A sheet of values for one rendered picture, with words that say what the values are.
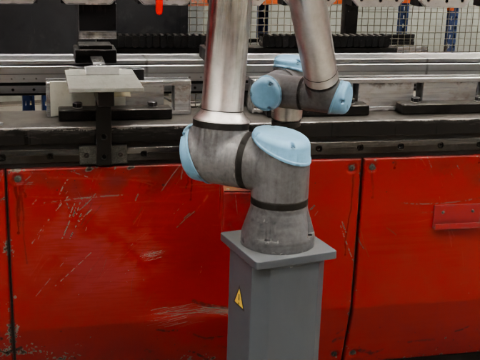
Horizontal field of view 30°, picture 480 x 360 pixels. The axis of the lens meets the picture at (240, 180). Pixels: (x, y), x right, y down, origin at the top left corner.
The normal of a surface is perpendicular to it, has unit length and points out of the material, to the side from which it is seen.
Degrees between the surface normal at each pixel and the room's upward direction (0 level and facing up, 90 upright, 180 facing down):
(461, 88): 90
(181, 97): 90
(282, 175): 90
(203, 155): 83
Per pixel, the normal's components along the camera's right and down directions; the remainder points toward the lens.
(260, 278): -0.35, 0.26
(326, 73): 0.38, 0.63
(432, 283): 0.22, 0.29
